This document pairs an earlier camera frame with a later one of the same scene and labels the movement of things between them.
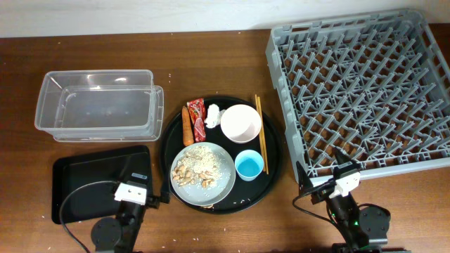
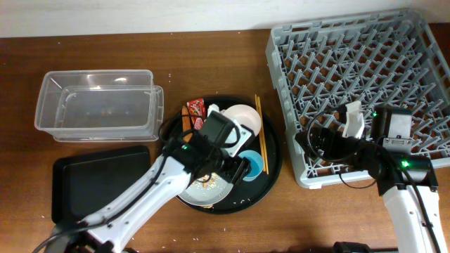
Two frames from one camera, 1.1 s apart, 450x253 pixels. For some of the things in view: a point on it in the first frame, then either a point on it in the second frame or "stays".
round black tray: [221, 154] stays
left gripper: [152, 202] → [236, 170]
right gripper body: [320, 184] → [339, 147]
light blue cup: [249, 164] stays
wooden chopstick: [262, 137] stays
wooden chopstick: [259, 133] stays
